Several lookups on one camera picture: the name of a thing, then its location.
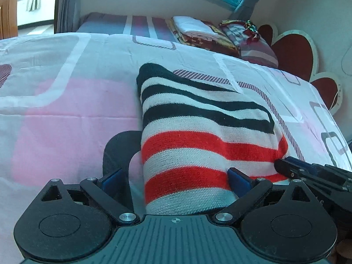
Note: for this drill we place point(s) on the grey red striped bed sheet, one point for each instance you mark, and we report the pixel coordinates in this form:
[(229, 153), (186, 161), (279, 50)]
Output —
[(110, 24)]

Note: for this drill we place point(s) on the folded red patterned blanket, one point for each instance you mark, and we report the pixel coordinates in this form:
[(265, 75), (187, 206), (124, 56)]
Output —
[(217, 44)]

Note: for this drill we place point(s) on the wooden door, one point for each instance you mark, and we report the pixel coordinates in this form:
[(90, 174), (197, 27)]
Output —
[(8, 8)]

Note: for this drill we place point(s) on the pink white patterned quilt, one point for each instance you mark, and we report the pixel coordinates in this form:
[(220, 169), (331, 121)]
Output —
[(55, 101)]

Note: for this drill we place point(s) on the black white red striped sweater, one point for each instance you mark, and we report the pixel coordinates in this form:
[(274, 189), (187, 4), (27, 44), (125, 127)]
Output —
[(192, 143)]

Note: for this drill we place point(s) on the plaid pillow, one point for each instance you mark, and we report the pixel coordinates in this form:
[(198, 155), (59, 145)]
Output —
[(255, 51)]

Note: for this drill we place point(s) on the balcony window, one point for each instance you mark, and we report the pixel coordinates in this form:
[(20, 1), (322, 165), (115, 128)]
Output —
[(46, 2)]

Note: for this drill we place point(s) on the colourful ribbon ornament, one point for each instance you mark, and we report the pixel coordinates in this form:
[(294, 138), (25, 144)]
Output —
[(251, 30)]

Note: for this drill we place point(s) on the grey curtain beside balcony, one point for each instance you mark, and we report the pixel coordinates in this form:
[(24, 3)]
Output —
[(67, 5)]

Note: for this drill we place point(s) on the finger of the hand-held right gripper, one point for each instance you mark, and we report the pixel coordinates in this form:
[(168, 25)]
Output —
[(291, 167)]

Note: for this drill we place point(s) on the red heart-shaped headboard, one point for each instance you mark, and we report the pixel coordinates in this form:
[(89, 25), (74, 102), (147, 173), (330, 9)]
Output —
[(297, 52)]

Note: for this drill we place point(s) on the folded white cloth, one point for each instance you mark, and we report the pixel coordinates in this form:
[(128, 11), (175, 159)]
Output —
[(192, 26)]

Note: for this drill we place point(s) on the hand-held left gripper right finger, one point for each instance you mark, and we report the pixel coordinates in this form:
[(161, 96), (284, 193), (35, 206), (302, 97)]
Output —
[(238, 183)]

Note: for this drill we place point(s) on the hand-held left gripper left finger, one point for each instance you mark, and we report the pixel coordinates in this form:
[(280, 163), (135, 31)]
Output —
[(112, 182)]

